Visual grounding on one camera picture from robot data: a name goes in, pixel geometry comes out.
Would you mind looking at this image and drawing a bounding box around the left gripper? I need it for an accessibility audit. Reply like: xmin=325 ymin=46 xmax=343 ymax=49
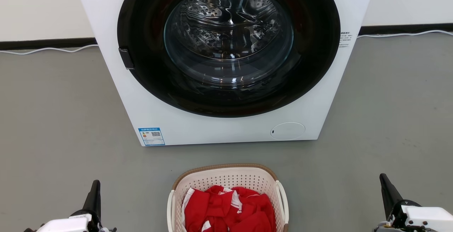
xmin=35 ymin=180 xmax=104 ymax=232

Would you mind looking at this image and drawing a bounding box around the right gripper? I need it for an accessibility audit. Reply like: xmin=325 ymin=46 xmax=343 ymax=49
xmin=379 ymin=173 xmax=453 ymax=232

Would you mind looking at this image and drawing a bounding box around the beige perforated laundry basket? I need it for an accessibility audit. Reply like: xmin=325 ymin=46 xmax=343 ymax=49
xmin=167 ymin=163 xmax=289 ymax=232

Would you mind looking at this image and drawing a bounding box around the blue energy label sticker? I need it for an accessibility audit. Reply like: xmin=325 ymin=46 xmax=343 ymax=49
xmin=138 ymin=128 xmax=166 ymax=146

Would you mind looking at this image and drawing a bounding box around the white front-load washing machine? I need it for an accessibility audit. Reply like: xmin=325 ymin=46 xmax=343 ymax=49
xmin=72 ymin=0 xmax=378 ymax=147

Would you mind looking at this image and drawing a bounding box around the round white filter cover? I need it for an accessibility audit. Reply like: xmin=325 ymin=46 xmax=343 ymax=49
xmin=270 ymin=122 xmax=306 ymax=141

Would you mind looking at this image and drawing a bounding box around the red and white garment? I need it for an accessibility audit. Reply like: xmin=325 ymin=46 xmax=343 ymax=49
xmin=182 ymin=185 xmax=277 ymax=232

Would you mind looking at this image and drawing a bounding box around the round black glass washer door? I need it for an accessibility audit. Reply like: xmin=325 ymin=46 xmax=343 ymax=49
xmin=117 ymin=0 xmax=341 ymax=118

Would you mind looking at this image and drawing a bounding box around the black washer door handle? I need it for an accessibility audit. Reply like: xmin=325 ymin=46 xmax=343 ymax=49
xmin=119 ymin=48 xmax=135 ymax=70

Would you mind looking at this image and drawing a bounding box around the white floor cable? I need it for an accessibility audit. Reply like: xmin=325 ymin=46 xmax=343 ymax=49
xmin=357 ymin=30 xmax=453 ymax=39
xmin=0 ymin=44 xmax=99 ymax=56

